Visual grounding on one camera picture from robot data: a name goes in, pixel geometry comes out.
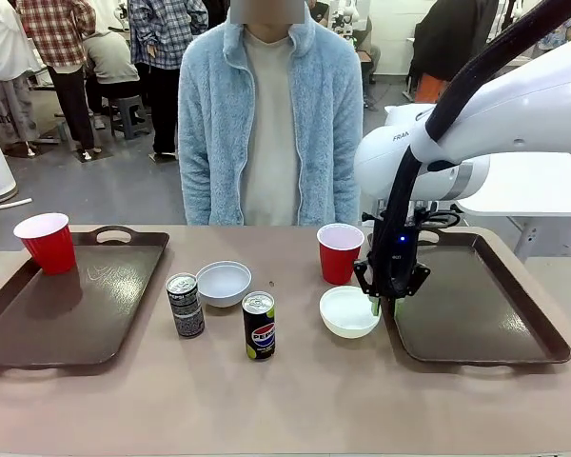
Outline black patterned Pepsi can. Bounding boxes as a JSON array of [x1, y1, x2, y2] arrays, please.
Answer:
[[166, 272, 206, 340]]

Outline bystander in blue plaid shirt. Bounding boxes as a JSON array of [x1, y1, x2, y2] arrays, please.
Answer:
[[127, 0, 209, 159]]

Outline orange chair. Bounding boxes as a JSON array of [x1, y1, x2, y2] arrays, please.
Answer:
[[414, 72, 451, 104]]

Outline deep white bowl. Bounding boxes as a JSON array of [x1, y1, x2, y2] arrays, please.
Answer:
[[195, 260, 253, 308]]

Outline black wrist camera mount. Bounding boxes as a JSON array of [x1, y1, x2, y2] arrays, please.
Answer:
[[361, 200, 462, 230]]

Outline person's right forearm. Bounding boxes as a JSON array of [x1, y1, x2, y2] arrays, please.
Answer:
[[178, 137, 213, 227]]

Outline grey plastic stool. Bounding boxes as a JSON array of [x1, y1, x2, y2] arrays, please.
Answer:
[[107, 93, 152, 140]]

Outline shallow white bowl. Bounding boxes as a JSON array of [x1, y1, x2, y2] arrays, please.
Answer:
[[319, 285, 382, 340]]

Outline seated bystander in dark clothes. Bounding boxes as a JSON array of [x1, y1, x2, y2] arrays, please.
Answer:
[[350, 13, 384, 111]]

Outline red plastic cup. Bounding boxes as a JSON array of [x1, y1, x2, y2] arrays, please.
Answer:
[[12, 212, 77, 276], [316, 222, 365, 286]]

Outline white side table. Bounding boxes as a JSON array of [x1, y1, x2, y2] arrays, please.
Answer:
[[455, 151, 571, 264]]

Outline bystander in black coat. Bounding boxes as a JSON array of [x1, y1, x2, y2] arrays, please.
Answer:
[[407, 0, 500, 91]]

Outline person's left forearm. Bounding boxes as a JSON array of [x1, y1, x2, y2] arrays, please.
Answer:
[[329, 137, 364, 226]]

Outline brown plastic tray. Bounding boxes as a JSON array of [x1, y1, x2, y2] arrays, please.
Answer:
[[380, 231, 571, 367], [0, 225, 171, 370]]

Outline seated bystander in grey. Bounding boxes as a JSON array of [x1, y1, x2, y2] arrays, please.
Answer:
[[82, 28, 142, 118]]

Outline bystander in white shirt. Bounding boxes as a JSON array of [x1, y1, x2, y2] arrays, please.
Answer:
[[0, 0, 40, 147]]

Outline black Pepsi can green accents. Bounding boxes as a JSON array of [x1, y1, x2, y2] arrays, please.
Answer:
[[242, 290, 277, 362]]

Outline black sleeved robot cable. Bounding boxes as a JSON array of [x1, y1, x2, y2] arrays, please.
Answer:
[[370, 2, 571, 299]]

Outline person in blue fleece jacket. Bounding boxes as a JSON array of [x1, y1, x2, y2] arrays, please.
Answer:
[[177, 0, 364, 228]]

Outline bystander in red plaid shirt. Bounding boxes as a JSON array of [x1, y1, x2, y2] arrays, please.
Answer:
[[15, 0, 98, 161]]

